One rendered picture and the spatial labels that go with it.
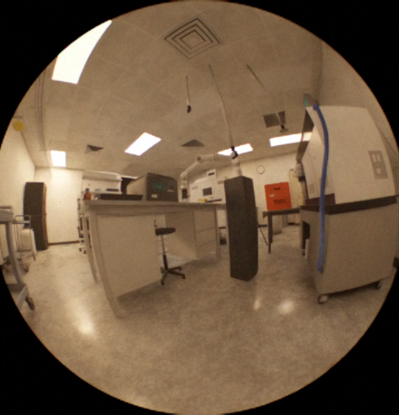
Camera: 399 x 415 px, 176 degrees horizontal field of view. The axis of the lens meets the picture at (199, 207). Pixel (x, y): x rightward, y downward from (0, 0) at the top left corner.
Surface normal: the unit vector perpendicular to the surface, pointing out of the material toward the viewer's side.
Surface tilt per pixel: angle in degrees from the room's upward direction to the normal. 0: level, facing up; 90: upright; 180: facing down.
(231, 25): 180
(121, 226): 90
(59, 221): 90
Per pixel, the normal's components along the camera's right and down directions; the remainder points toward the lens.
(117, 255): 0.82, -0.10
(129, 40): 0.09, 0.99
